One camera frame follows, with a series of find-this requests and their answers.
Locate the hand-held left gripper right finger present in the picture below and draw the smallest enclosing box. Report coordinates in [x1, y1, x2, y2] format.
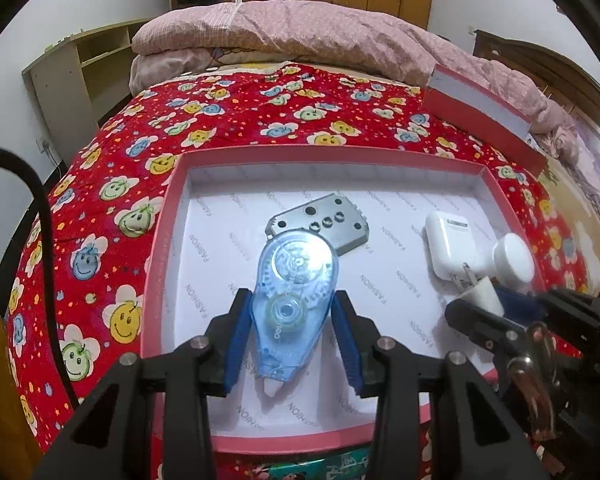
[330, 290, 551, 480]

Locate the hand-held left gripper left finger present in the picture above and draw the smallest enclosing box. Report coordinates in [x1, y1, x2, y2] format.
[32, 287, 253, 480]

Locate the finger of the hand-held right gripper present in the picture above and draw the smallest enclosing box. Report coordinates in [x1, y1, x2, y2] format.
[496, 286, 551, 321]
[444, 297, 528, 356]

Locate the white bottle orange label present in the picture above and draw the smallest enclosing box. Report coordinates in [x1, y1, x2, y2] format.
[490, 234, 536, 293]

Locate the red cardboard box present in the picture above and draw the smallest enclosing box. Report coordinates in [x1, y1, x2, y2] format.
[140, 144, 526, 453]

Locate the white earbuds case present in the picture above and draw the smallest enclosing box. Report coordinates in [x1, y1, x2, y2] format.
[424, 210, 498, 295]

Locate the blue correction tape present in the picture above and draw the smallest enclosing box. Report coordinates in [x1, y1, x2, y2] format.
[251, 232, 340, 398]

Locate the grey metal plate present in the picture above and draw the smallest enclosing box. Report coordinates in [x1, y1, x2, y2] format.
[265, 192, 371, 256]

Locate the silver metal carabiner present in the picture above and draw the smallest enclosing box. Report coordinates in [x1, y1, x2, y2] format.
[507, 352, 558, 441]

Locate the beige patterned bedsheet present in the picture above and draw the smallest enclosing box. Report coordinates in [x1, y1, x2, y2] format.
[537, 160, 600, 286]

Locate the red cardboard box lid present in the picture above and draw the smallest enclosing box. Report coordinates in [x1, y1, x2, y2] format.
[422, 64, 548, 178]

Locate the red smiley printed blanket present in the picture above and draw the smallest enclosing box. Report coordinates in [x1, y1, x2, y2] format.
[7, 60, 600, 480]

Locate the dark wooden headboard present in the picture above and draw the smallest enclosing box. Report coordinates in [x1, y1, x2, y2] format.
[472, 29, 600, 161]

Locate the brown wooden furniture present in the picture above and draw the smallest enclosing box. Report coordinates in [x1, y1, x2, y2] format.
[0, 297, 43, 480]

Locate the pale wooden shelf unit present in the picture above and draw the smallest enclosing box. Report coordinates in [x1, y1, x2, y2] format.
[21, 18, 153, 133]

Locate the pink quilt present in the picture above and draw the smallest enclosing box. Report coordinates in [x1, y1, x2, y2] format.
[130, 0, 600, 241]

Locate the black cable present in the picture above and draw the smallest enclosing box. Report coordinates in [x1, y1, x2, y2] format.
[0, 144, 81, 411]

